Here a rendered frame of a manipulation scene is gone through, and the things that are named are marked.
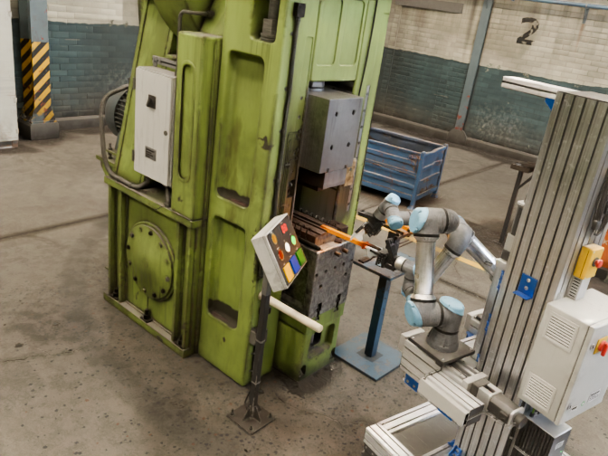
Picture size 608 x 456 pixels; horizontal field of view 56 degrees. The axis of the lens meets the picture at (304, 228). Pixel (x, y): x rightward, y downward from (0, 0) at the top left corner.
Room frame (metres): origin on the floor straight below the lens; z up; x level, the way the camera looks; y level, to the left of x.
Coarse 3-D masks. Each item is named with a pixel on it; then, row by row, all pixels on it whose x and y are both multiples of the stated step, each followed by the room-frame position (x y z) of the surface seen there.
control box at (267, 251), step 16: (272, 224) 2.59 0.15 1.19; (288, 224) 2.70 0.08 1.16; (256, 240) 2.43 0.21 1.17; (272, 240) 2.46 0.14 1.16; (288, 240) 2.62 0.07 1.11; (272, 256) 2.41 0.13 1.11; (288, 256) 2.54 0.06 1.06; (304, 256) 2.71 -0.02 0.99; (272, 272) 2.41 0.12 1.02; (272, 288) 2.41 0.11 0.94
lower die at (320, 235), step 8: (296, 216) 3.24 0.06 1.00; (304, 216) 3.25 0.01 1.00; (296, 224) 3.15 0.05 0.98; (304, 224) 3.15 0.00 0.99; (312, 224) 3.15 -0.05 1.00; (328, 224) 3.20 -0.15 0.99; (296, 232) 3.10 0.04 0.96; (304, 232) 3.06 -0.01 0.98; (312, 232) 3.08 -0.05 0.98; (320, 232) 3.07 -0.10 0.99; (312, 240) 3.02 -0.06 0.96; (320, 240) 3.05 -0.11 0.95; (328, 240) 3.11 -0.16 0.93
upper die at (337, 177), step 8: (304, 168) 3.10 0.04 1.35; (344, 168) 3.14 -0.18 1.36; (304, 176) 3.09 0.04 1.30; (312, 176) 3.06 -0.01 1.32; (320, 176) 3.02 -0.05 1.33; (328, 176) 3.04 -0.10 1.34; (336, 176) 3.09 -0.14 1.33; (344, 176) 3.15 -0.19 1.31; (312, 184) 3.05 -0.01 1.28; (320, 184) 3.02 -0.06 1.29; (328, 184) 3.04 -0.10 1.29; (336, 184) 3.10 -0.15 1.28
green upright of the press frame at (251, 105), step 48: (240, 0) 3.06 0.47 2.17; (288, 0) 2.87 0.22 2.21; (240, 48) 3.04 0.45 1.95; (288, 48) 2.89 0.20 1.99; (240, 96) 3.09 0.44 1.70; (240, 144) 3.06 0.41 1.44; (288, 144) 2.96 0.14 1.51; (240, 192) 3.04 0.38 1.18; (240, 240) 3.01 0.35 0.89; (240, 288) 2.99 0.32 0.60; (240, 336) 2.89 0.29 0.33; (240, 384) 2.85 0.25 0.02
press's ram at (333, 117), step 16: (320, 96) 3.03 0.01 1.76; (336, 96) 3.10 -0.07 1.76; (352, 96) 3.17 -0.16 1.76; (320, 112) 3.00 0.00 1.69; (336, 112) 3.02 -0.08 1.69; (352, 112) 3.14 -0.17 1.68; (304, 128) 3.05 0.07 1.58; (320, 128) 2.99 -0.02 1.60; (336, 128) 3.04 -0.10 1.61; (352, 128) 3.15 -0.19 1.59; (304, 144) 3.05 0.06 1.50; (320, 144) 2.98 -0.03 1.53; (336, 144) 3.05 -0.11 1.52; (352, 144) 3.17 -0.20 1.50; (304, 160) 3.04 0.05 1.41; (320, 160) 2.97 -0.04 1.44; (336, 160) 3.07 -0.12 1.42; (352, 160) 3.19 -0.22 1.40
